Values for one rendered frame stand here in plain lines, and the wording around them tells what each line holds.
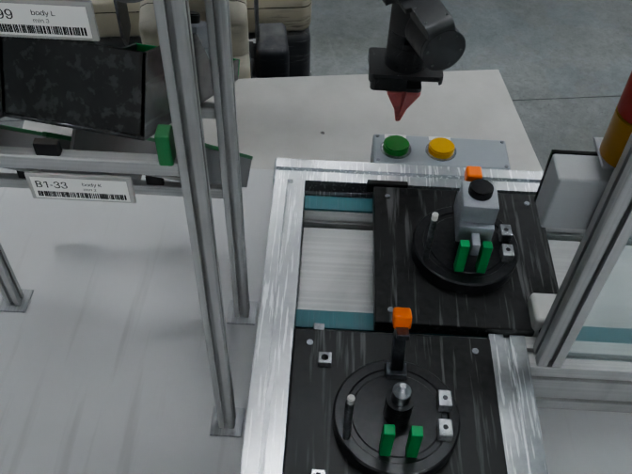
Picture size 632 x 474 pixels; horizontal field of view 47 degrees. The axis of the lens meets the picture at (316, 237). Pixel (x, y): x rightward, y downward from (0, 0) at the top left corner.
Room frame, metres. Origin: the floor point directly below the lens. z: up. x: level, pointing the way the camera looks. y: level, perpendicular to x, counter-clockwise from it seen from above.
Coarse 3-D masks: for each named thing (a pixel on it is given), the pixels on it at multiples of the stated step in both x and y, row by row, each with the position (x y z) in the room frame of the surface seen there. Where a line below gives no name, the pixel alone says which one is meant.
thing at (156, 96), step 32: (0, 64) 0.51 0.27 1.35; (32, 64) 0.50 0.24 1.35; (64, 64) 0.50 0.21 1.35; (96, 64) 0.50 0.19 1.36; (128, 64) 0.49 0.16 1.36; (160, 64) 0.51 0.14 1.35; (32, 96) 0.49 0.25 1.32; (64, 96) 0.49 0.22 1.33; (96, 96) 0.48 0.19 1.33; (128, 96) 0.48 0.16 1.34; (160, 96) 0.51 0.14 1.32; (96, 128) 0.47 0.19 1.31; (128, 128) 0.47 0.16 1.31
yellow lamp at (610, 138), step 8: (616, 112) 0.52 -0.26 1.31; (616, 120) 0.52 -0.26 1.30; (624, 120) 0.51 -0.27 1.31; (608, 128) 0.53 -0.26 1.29; (616, 128) 0.51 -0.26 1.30; (624, 128) 0.51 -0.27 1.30; (608, 136) 0.52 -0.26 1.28; (616, 136) 0.51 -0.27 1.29; (624, 136) 0.50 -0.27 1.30; (608, 144) 0.51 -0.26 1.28; (616, 144) 0.51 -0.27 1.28; (624, 144) 0.50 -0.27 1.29; (600, 152) 0.52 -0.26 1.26; (608, 152) 0.51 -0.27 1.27; (616, 152) 0.51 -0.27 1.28; (608, 160) 0.51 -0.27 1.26; (616, 160) 0.50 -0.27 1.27
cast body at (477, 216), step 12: (480, 180) 0.65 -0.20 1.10; (468, 192) 0.64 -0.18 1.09; (480, 192) 0.63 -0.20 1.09; (492, 192) 0.63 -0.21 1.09; (456, 204) 0.66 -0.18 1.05; (468, 204) 0.62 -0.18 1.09; (480, 204) 0.62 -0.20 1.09; (492, 204) 0.62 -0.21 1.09; (456, 216) 0.64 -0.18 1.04; (468, 216) 0.62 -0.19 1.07; (480, 216) 0.62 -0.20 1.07; (492, 216) 0.62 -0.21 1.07; (456, 228) 0.62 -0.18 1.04; (468, 228) 0.61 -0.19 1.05; (480, 228) 0.61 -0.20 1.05; (492, 228) 0.61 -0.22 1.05; (456, 240) 0.61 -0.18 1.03; (480, 240) 0.60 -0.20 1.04
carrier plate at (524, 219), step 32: (384, 192) 0.75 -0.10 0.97; (416, 192) 0.75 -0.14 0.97; (448, 192) 0.76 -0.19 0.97; (384, 224) 0.69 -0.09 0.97; (416, 224) 0.69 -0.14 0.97; (512, 224) 0.70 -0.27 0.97; (384, 256) 0.63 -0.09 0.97; (544, 256) 0.64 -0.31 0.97; (384, 288) 0.58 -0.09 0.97; (416, 288) 0.58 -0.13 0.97; (512, 288) 0.58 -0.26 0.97; (544, 288) 0.59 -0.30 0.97; (384, 320) 0.53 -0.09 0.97; (416, 320) 0.53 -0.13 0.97; (448, 320) 0.53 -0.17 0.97; (480, 320) 0.53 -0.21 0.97; (512, 320) 0.53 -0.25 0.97
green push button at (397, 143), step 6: (390, 138) 0.87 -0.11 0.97; (396, 138) 0.87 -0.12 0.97; (402, 138) 0.87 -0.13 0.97; (384, 144) 0.85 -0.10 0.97; (390, 144) 0.85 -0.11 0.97; (396, 144) 0.85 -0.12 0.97; (402, 144) 0.85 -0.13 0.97; (408, 144) 0.86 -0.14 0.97; (390, 150) 0.84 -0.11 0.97; (396, 150) 0.84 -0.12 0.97; (402, 150) 0.84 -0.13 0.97
